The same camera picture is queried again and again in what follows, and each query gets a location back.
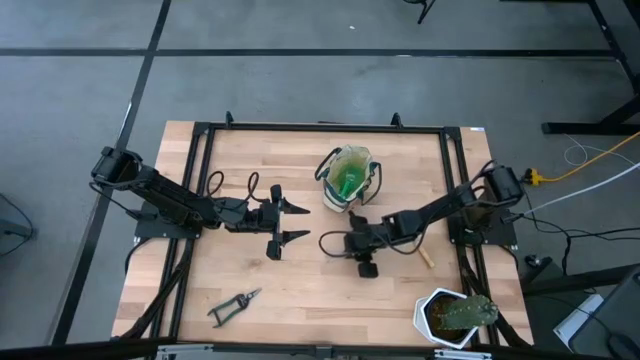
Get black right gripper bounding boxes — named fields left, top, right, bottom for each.
left=343, top=209, right=390, bottom=279

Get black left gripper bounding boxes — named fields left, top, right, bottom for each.
left=243, top=184, right=312, bottom=262

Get small wooden stick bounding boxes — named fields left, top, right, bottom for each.
left=417, top=246, right=437, bottom=270

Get green spray bottle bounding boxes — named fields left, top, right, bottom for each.
left=331, top=149, right=372, bottom=199

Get green-handled pruning shears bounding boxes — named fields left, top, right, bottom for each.
left=206, top=286, right=263, bottom=330

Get beige green-trimmed gardening bag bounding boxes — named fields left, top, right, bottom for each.
left=313, top=144, right=384, bottom=214

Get white plant pot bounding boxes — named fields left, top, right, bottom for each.
left=412, top=287, right=494, bottom=350

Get green cactus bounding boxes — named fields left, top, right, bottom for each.
left=438, top=293, right=500, bottom=332

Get white flat box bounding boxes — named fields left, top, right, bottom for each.
left=552, top=293, right=606, bottom=351

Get black chair base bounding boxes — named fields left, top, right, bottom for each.
left=403, top=0, right=437, bottom=25

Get dark grey equipment case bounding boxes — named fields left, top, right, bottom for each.
left=569, top=264, right=640, bottom=360

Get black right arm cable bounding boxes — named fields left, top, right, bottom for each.
left=318, top=228, right=432, bottom=260

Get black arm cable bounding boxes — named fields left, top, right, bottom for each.
left=318, top=228, right=432, bottom=260
left=206, top=170, right=262, bottom=211

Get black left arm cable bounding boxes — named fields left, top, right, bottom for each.
left=206, top=170, right=262, bottom=211

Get black table frame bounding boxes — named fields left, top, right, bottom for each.
left=112, top=119, right=534, bottom=360

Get silver aluminium bracket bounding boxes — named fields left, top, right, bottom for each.
left=154, top=342, right=217, bottom=360
left=432, top=348, right=494, bottom=360

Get yellow power cable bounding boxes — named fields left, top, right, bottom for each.
left=522, top=130, right=640, bottom=187

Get black floor cables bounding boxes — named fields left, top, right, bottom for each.
left=519, top=189, right=640, bottom=277

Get white cable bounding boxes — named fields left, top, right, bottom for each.
left=519, top=162, right=640, bottom=217

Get black desk frame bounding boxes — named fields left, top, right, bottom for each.
left=542, top=0, right=640, bottom=136

